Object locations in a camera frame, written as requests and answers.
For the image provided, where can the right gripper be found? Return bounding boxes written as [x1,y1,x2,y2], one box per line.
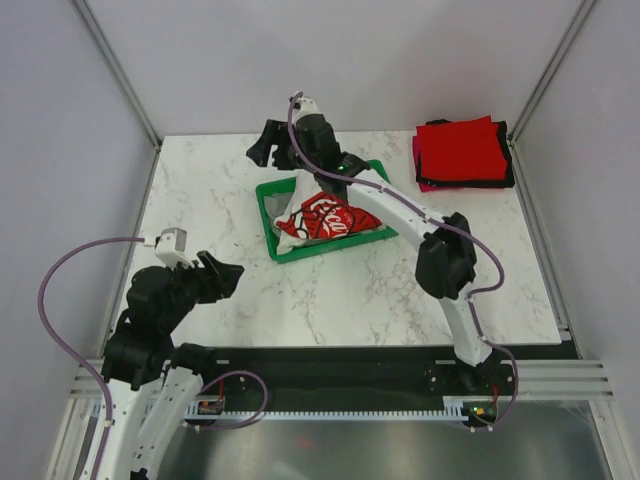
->
[246,121,318,176]

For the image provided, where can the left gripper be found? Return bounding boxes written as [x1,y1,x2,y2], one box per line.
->
[160,249,244,331]

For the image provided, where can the green plastic tray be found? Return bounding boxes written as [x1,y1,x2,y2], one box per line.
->
[256,172,397,264]

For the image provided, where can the white Coca-Cola t-shirt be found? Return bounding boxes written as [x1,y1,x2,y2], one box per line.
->
[270,171,386,255]

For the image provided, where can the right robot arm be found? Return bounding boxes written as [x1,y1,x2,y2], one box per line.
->
[246,114,500,394]

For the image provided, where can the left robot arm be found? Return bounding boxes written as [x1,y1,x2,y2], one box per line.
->
[37,246,244,479]

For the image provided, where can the grey t-shirt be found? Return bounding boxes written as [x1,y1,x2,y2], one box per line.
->
[263,192,293,224]

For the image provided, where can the pink folded t-shirt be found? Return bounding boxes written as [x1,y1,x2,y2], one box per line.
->
[412,135,465,193]

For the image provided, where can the red folded t-shirt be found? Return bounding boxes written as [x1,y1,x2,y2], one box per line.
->
[415,115,507,182]

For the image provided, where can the black folded t-shirt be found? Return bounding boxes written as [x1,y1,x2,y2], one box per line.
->
[414,118,516,190]

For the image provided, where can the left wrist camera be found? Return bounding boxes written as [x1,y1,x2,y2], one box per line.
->
[154,227,195,270]

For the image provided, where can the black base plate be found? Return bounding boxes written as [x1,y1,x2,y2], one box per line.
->
[202,347,515,413]

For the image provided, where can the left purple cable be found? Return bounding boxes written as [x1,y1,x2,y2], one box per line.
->
[38,236,160,480]

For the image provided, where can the left aluminium frame post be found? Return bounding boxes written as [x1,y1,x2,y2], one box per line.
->
[69,0,163,153]

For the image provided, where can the aluminium frame post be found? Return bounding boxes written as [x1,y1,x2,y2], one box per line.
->
[69,0,163,153]
[507,0,600,143]

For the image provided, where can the white slotted cable duct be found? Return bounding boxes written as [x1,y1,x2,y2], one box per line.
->
[184,397,494,422]

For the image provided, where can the right aluminium frame post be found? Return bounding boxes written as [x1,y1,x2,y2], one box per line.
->
[507,0,600,143]

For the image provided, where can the front aluminium rail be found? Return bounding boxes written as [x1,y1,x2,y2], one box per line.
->
[69,357,619,401]

